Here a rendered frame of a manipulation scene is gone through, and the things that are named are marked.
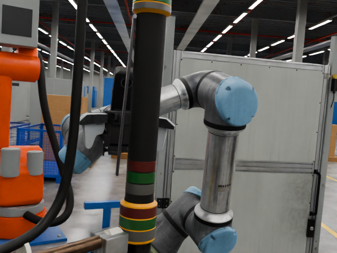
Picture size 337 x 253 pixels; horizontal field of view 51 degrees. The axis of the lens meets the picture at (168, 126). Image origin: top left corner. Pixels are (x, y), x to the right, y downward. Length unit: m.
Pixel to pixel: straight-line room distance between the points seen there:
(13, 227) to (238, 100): 3.72
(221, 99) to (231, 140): 0.13
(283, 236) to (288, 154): 0.58
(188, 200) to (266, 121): 1.38
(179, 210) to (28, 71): 3.40
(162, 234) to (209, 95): 0.49
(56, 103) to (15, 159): 4.43
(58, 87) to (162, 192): 8.98
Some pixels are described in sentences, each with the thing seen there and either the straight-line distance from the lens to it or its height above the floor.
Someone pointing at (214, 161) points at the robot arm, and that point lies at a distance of 0.98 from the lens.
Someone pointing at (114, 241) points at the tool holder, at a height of 1.54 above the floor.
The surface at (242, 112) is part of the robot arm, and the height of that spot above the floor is 1.67.
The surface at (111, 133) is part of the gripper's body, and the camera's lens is 0.65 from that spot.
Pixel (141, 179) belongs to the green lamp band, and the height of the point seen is 1.60.
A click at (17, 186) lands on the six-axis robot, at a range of 4.31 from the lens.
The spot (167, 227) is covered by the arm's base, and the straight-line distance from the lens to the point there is 1.19.
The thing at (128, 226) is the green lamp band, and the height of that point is 1.55.
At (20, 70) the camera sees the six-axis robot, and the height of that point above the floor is 1.89.
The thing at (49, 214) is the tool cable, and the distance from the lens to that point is 0.36.
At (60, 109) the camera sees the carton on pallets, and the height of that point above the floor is 1.28.
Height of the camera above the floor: 1.69
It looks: 4 degrees down
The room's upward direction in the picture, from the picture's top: 4 degrees clockwise
